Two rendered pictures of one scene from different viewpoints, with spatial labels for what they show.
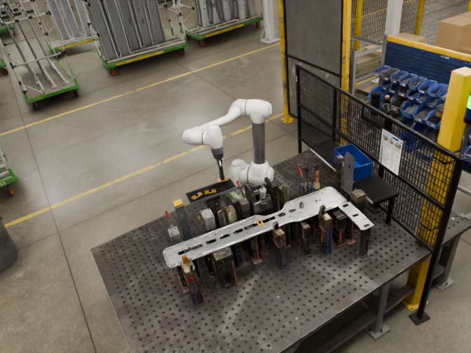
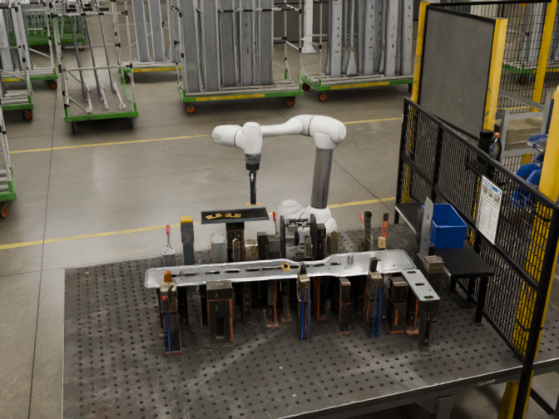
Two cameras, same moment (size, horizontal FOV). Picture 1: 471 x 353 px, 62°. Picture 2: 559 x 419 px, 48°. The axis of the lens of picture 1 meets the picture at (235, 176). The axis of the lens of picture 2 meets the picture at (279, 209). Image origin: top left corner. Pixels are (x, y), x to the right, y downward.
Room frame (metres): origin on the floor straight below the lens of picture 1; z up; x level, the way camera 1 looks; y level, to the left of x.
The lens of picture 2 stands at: (-0.72, -0.52, 2.57)
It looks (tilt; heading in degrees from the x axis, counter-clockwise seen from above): 24 degrees down; 9
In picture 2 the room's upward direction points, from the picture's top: straight up
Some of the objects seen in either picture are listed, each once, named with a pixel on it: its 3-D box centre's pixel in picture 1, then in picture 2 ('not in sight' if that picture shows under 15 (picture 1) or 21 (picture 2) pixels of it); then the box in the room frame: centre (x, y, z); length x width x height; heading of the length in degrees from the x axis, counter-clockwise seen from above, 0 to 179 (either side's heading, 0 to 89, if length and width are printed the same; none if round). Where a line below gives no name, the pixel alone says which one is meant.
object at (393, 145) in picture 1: (391, 151); (490, 209); (2.27, -1.13, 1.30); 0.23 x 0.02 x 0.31; 17
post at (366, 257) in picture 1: (364, 241); (425, 324); (1.89, -0.83, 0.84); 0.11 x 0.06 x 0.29; 17
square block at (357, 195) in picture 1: (357, 211); (430, 289); (2.16, -0.87, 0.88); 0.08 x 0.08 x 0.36; 17
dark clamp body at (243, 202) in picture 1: (246, 219); (274, 268); (2.25, -0.03, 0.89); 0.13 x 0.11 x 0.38; 17
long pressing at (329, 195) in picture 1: (257, 225); (282, 268); (2.05, -0.11, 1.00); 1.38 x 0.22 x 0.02; 107
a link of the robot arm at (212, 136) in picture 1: (212, 135); (249, 136); (2.37, 0.11, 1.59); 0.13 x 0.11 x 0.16; 69
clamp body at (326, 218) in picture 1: (324, 233); (373, 303); (1.99, -0.57, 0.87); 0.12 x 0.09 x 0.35; 17
